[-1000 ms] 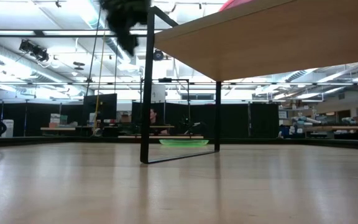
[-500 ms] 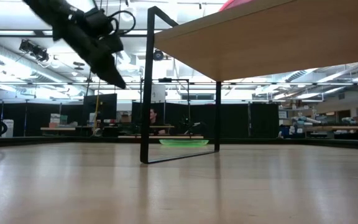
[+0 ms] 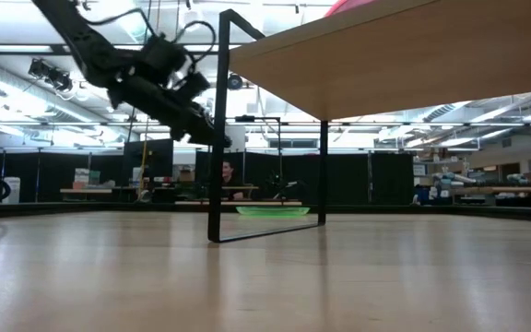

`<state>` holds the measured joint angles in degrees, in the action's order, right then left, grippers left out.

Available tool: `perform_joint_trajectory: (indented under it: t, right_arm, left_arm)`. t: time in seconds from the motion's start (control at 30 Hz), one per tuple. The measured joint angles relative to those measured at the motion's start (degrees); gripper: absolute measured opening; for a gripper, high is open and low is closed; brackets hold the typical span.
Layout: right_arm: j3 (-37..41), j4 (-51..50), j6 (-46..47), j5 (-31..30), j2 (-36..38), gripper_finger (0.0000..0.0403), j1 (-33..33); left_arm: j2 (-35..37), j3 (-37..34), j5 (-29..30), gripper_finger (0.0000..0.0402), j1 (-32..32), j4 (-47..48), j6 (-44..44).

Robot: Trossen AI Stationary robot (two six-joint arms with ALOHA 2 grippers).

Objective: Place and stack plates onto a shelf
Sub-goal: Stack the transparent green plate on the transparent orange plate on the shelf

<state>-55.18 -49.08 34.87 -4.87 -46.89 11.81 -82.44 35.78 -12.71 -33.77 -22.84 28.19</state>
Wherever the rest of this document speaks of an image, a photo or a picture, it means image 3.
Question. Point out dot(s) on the wooden background table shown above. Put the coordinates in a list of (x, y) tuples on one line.
[(92, 190)]

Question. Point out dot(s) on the black aluminium table frame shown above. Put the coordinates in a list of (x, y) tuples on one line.
[(431, 210)]

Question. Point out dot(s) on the wooden background workbench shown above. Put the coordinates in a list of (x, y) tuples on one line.
[(505, 189)]

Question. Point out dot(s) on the black ceiling camera rig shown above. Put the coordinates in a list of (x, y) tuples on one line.
[(51, 74)]

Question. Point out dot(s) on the person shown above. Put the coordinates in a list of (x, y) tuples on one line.
[(231, 180)]

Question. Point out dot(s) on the round black ceiling device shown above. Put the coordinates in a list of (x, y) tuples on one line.
[(234, 82)]

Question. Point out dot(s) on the yellow pole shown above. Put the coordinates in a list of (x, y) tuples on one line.
[(144, 157)]

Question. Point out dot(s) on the pink translucent plate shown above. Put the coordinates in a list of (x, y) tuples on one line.
[(348, 5)]

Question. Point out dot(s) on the wooden shelf with black legs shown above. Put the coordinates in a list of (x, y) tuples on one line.
[(385, 69)]

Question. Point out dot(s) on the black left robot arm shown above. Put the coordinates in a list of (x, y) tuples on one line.
[(81, 41)]

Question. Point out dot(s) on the white bin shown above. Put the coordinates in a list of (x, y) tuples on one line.
[(13, 189)]

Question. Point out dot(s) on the black partition curtain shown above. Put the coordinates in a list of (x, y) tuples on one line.
[(348, 177), (53, 173)]

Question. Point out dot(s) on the green translucent plate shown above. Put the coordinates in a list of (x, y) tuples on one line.
[(272, 211)]

